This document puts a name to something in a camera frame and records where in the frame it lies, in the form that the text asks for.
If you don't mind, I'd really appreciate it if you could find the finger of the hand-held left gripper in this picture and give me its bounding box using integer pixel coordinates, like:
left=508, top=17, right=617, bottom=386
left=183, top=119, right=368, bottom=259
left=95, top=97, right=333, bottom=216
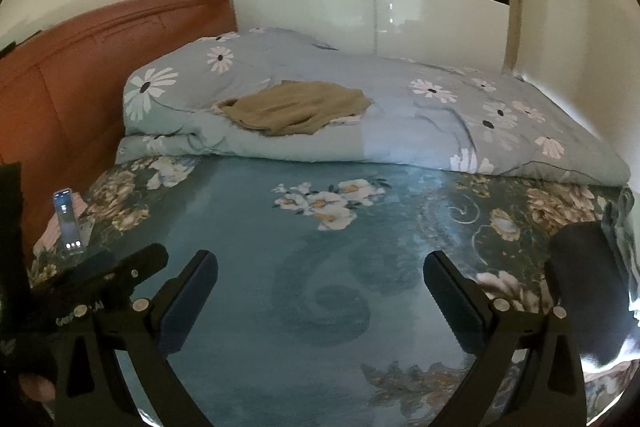
left=64, top=243, right=169, bottom=309

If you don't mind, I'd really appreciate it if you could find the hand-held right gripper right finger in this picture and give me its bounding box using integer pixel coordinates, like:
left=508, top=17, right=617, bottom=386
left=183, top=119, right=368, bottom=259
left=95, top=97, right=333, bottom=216
left=423, top=250, right=589, bottom=427

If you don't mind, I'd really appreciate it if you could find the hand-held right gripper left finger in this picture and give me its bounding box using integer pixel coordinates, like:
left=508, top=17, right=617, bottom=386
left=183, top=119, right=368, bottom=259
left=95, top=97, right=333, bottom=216
left=54, top=250, right=219, bottom=427

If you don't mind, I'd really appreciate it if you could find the mustard knit sweater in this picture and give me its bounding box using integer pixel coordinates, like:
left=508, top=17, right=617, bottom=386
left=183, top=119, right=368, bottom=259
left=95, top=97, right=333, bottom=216
left=216, top=80, right=373, bottom=136

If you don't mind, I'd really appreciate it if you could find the person's left hand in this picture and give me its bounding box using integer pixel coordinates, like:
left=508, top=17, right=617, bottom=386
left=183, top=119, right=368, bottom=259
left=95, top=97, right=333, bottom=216
left=19, top=373, right=57, bottom=412

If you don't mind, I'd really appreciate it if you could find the smartphone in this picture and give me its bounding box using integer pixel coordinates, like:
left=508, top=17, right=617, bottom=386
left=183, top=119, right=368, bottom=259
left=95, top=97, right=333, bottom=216
left=52, top=188, right=86, bottom=258

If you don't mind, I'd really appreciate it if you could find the pink striped cloth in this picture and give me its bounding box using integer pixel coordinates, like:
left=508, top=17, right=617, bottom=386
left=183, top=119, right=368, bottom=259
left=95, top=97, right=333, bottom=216
left=32, top=202, right=96, bottom=259

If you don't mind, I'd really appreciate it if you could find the teal floral bed sheet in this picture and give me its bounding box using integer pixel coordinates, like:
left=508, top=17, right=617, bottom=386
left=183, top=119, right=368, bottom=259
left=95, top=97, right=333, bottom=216
left=27, top=154, right=640, bottom=427

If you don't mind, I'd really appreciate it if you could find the light blue floral duvet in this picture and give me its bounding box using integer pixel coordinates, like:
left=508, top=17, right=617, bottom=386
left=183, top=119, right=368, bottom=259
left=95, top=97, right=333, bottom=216
left=116, top=26, right=632, bottom=188

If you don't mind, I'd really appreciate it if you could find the pale green cloth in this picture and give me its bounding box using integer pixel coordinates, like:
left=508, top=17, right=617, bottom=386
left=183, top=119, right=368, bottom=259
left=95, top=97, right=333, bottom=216
left=600, top=187, right=640, bottom=288

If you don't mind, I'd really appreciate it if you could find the brown leather headboard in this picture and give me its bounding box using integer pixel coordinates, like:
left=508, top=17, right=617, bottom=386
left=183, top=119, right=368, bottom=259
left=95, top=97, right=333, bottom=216
left=0, top=0, right=238, bottom=268

